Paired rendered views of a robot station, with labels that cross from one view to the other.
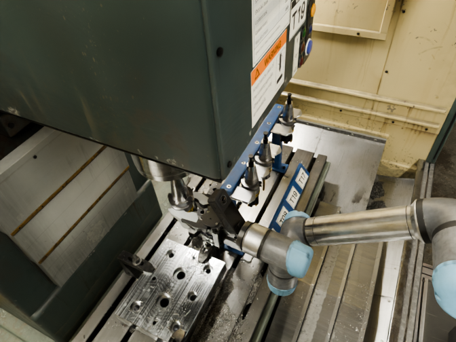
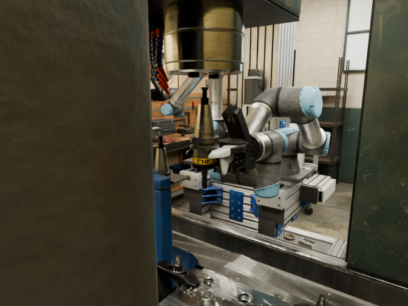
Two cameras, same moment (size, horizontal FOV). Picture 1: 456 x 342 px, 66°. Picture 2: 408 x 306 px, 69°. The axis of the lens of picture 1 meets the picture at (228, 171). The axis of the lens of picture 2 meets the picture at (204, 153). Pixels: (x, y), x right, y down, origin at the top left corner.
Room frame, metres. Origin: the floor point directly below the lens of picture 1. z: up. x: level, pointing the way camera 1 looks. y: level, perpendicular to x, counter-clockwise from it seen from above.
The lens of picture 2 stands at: (0.51, 0.75, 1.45)
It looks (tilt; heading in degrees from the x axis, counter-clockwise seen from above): 12 degrees down; 277
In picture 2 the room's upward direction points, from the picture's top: straight up
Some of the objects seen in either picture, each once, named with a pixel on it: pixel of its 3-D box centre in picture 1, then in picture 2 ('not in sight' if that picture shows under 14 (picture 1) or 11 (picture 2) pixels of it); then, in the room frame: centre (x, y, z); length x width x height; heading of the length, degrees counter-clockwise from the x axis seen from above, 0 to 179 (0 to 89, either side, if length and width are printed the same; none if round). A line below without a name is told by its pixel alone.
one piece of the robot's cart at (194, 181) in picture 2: not in sight; (207, 173); (0.69, -1.05, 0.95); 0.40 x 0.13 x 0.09; 61
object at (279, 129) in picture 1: (282, 129); not in sight; (0.96, -0.21, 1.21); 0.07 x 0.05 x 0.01; 60
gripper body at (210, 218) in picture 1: (226, 228); (237, 154); (0.50, 0.02, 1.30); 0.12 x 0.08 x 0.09; 56
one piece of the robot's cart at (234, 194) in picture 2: not in sight; (235, 206); (0.51, -0.86, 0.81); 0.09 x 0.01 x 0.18; 151
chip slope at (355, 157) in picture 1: (271, 180); not in sight; (1.14, -0.20, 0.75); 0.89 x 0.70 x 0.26; 60
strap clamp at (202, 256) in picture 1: (210, 249); (176, 282); (0.65, 0.09, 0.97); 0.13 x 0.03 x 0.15; 150
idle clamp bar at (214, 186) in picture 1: (206, 211); not in sight; (0.85, 0.10, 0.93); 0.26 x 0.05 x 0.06; 155
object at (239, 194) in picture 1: (243, 195); (176, 178); (0.68, -0.04, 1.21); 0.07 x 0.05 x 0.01; 60
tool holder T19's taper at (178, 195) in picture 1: (178, 185); (204, 120); (0.58, 0.12, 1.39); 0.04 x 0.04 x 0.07
